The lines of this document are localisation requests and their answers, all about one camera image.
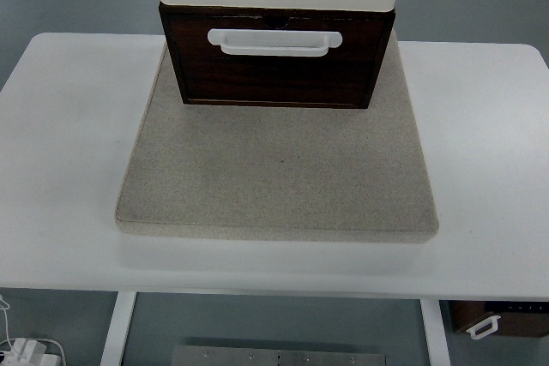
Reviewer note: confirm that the dark wood cabinet base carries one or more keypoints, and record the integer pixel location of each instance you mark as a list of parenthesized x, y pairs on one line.
[(276, 57)]

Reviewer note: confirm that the spare brown drawer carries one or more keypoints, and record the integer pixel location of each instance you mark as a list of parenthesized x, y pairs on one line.
[(506, 318)]

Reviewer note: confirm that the white spare drawer handle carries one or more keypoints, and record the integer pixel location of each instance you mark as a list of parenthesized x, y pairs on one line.
[(484, 328)]

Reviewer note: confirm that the white power adapter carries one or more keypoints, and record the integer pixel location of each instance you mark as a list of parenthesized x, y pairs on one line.
[(31, 352)]

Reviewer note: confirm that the white left table leg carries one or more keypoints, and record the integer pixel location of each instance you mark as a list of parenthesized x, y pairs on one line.
[(118, 330)]

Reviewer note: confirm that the white table leg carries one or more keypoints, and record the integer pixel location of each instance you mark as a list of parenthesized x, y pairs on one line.
[(118, 330), (435, 333)]

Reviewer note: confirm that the white right table leg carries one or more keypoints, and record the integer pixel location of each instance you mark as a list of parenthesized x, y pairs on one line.
[(435, 333)]

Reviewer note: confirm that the dark wood drawer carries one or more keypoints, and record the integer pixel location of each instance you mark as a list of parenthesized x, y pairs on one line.
[(345, 77)]

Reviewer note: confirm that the beige fabric pad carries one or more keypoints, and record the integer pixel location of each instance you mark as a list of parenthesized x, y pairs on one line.
[(280, 174)]

